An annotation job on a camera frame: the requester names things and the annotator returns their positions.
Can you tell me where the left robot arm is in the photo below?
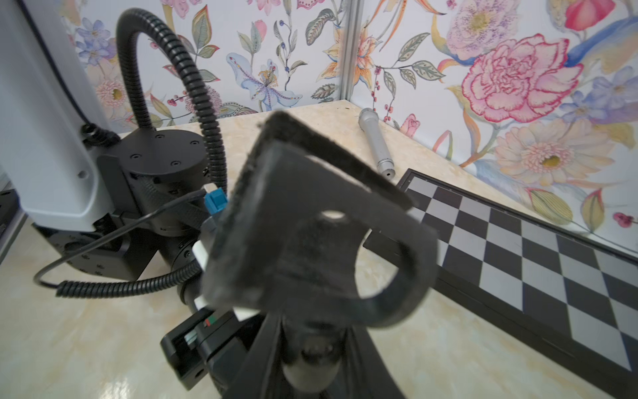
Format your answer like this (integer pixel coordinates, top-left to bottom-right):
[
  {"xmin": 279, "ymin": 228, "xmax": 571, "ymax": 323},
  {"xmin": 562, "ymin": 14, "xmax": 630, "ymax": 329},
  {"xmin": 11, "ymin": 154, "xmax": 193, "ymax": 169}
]
[{"xmin": 1, "ymin": 1, "xmax": 261, "ymax": 395}]

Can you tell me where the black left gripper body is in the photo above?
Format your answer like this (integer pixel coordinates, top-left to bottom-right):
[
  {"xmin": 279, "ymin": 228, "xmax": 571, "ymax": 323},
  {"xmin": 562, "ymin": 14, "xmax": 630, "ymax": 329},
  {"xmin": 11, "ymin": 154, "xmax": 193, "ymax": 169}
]
[{"xmin": 160, "ymin": 309, "xmax": 264, "ymax": 396}]

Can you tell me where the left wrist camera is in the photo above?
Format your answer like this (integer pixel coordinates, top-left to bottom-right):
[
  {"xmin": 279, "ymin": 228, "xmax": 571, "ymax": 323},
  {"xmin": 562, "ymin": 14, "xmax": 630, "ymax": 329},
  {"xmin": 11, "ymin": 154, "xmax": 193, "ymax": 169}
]
[{"xmin": 191, "ymin": 181, "xmax": 260, "ymax": 323}]

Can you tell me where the black white chessboard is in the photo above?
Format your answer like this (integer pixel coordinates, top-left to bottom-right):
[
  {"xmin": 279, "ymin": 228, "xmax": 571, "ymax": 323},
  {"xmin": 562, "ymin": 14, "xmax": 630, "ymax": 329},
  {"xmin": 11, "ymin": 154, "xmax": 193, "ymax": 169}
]
[{"xmin": 363, "ymin": 168, "xmax": 638, "ymax": 399}]

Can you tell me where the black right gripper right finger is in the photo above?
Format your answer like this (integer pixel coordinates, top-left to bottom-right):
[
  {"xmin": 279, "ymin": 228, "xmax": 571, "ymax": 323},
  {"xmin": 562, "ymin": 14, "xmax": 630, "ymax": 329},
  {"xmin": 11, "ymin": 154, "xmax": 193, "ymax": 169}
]
[{"xmin": 343, "ymin": 327, "xmax": 405, "ymax": 399}]

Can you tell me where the left aluminium corner post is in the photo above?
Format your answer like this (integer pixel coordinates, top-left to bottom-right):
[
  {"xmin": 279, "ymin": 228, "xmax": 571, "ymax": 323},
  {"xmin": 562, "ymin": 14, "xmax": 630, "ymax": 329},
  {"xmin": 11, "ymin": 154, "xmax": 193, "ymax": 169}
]
[{"xmin": 340, "ymin": 0, "xmax": 364, "ymax": 101}]

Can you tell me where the black microphone clip holder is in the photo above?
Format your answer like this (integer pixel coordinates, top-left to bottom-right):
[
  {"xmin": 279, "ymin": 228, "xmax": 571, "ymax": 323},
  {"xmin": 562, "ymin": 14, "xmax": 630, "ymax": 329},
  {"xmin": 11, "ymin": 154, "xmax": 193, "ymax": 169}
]
[{"xmin": 201, "ymin": 111, "xmax": 439, "ymax": 328}]

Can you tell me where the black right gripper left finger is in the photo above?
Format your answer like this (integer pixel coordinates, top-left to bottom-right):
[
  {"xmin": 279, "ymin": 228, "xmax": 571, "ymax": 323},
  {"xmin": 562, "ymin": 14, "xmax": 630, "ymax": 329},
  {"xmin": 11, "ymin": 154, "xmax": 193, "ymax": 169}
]
[{"xmin": 222, "ymin": 314, "xmax": 299, "ymax": 399}]

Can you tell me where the left black corrugated cable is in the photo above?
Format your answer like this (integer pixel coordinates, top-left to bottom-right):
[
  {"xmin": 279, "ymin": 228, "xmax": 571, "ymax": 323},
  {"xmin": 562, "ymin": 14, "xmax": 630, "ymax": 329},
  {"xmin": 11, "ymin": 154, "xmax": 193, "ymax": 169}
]
[{"xmin": 33, "ymin": 7, "xmax": 229, "ymax": 299}]

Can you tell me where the silver handheld microphone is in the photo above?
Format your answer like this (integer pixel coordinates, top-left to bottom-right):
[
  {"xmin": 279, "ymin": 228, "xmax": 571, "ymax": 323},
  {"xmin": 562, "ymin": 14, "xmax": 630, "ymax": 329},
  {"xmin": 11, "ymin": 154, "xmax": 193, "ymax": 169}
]
[{"xmin": 358, "ymin": 108, "xmax": 395, "ymax": 181}]

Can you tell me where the black microphone stand pole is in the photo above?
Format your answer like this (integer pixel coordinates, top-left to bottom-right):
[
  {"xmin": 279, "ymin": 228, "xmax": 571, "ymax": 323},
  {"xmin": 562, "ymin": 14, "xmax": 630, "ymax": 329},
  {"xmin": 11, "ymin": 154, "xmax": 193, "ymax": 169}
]
[{"xmin": 282, "ymin": 319, "xmax": 346, "ymax": 394}]

